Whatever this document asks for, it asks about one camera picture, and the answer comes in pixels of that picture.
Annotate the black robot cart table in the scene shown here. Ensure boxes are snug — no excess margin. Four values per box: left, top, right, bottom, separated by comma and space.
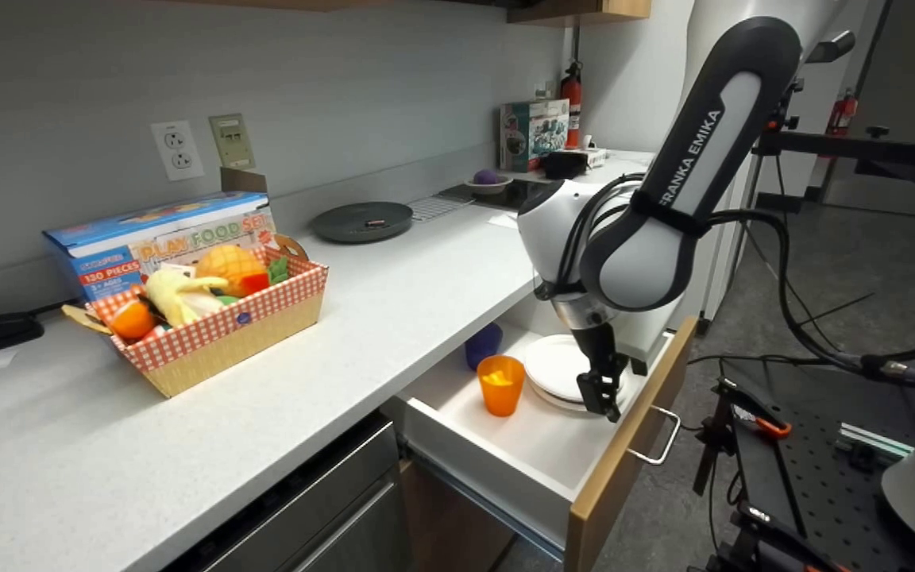
716, 361, 915, 572

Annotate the beige wall switch plate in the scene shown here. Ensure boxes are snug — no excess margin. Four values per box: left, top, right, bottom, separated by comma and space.
209, 116, 255, 170

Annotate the colourful book box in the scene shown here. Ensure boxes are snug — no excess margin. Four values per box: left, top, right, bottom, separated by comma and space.
498, 98, 569, 172

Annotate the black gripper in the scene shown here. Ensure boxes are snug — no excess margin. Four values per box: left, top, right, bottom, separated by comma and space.
575, 326, 630, 423

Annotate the checkered cardboard food tray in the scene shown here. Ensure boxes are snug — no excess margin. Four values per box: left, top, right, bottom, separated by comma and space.
85, 262, 328, 399

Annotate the grey appliance drawer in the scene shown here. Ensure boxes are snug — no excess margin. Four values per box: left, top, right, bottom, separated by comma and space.
163, 415, 410, 572

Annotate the toy yellow banana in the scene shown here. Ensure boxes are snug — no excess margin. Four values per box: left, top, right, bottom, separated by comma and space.
147, 264, 226, 328

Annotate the wooden upper cabinet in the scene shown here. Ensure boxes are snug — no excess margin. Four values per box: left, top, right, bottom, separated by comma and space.
508, 0, 650, 25

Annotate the blue cup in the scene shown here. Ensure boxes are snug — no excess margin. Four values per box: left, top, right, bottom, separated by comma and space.
465, 326, 501, 369

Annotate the dark round plate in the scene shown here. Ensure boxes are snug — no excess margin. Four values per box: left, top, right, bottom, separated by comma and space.
310, 202, 412, 246

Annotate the toy orange fruit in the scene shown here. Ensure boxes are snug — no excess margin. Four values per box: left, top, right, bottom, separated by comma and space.
108, 298, 157, 344

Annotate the white paper plates stack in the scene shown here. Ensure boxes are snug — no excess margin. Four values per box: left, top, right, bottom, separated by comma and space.
522, 332, 630, 415

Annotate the red fire extinguisher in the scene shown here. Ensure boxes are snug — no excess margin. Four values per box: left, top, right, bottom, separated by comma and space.
558, 61, 584, 149

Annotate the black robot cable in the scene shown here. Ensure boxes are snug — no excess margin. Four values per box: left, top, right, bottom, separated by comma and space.
688, 203, 915, 391

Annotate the orange translucent cup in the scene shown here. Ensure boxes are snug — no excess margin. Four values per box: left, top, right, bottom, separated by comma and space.
477, 355, 529, 417

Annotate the white wall outlet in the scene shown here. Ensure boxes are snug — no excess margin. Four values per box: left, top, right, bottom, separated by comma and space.
153, 121, 202, 182

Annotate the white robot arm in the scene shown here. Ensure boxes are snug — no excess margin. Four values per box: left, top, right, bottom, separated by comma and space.
517, 0, 844, 423

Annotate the wooden top drawer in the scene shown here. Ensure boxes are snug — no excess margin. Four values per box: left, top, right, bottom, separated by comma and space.
400, 312, 695, 572

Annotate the blue play food box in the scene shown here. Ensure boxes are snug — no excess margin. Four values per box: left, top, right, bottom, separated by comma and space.
46, 192, 275, 301

